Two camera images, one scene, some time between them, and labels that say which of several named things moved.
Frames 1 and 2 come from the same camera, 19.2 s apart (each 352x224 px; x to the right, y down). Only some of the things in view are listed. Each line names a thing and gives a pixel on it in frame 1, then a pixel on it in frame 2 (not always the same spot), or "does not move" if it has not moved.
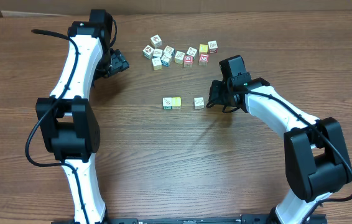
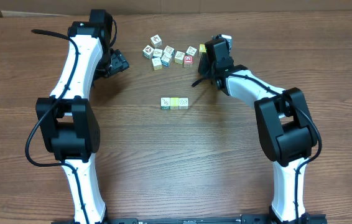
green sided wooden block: [167, 102] does not move
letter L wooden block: [176, 102] does not move
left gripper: [119, 62] does not move
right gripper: [216, 98] → [204, 66]
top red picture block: [156, 41] does not move
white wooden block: [199, 103] → [183, 103]
